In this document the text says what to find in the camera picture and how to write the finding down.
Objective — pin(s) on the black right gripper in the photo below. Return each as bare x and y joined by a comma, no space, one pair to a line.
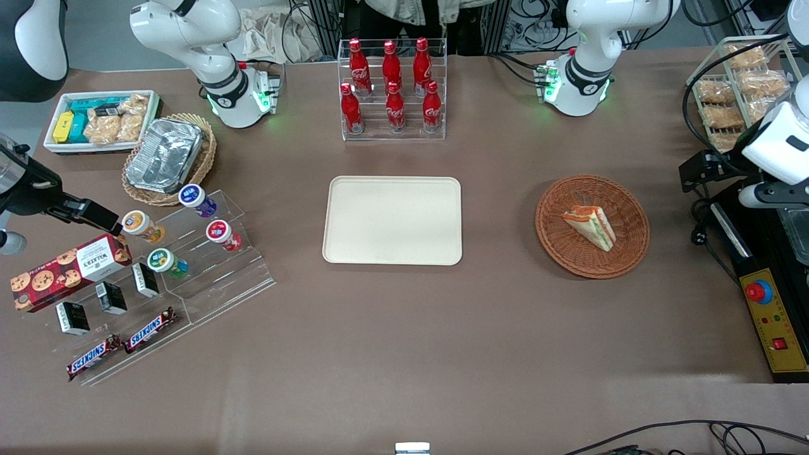
35,193

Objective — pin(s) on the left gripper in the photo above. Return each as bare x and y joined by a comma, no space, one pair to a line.
722,163

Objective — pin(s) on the triangular sandwich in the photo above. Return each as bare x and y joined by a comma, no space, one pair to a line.
591,224

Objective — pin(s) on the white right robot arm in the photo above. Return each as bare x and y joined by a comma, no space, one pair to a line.
189,31

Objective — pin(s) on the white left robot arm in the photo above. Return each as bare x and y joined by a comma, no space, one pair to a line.
591,38

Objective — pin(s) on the light oval wicker basket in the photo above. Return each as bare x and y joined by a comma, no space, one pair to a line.
205,158

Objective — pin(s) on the brown round wicker basket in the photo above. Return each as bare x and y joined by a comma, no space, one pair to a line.
569,253

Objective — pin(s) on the cream plastic tray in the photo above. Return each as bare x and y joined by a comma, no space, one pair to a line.
392,221

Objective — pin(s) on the orange lid yogurt cup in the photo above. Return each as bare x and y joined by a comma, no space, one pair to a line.
136,223

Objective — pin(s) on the red cookie box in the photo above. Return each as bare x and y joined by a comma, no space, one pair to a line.
63,275

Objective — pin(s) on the wrapped bread packet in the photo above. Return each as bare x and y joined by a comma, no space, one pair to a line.
714,91
722,117
725,142
746,55
761,109
761,82

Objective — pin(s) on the green lid yogurt cup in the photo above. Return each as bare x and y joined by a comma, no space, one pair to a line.
160,260

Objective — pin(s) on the small black carton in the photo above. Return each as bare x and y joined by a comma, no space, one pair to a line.
111,298
72,318
145,280

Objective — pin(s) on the teal snack box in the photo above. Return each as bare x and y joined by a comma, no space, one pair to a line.
95,103
78,129

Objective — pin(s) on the clear bag of crackers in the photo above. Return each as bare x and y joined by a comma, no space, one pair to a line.
103,129
131,126
136,103

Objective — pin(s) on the yellow small box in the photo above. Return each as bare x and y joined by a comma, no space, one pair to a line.
63,126

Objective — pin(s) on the red emergency stop button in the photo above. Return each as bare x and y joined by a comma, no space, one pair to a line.
758,291

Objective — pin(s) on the aluminium foil container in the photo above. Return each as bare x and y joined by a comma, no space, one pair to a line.
164,155

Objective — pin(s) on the black machine with yellow panel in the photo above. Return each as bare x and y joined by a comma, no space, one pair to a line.
774,297

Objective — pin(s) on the purple lid yogurt cup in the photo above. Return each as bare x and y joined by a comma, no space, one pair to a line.
191,195

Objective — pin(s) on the white rectangular bin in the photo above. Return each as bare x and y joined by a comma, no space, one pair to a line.
54,104

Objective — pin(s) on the snickers chocolate bar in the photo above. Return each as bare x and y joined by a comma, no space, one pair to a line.
91,358
150,330

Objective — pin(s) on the red lid yogurt cup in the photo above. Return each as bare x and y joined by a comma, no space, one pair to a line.
218,231

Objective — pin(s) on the clear acrylic stepped display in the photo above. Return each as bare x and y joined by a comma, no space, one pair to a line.
215,278

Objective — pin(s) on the beige cloth bag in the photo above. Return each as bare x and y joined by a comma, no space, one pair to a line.
265,35

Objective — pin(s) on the red cola bottle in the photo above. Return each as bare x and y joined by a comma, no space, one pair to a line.
432,111
422,66
391,66
351,112
359,69
395,112

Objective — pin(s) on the clear acrylic bottle rack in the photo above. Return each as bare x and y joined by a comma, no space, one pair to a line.
373,129

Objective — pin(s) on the person in beige jacket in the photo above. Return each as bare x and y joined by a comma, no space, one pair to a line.
430,9

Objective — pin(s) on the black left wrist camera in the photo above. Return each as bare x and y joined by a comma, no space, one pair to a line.
701,167

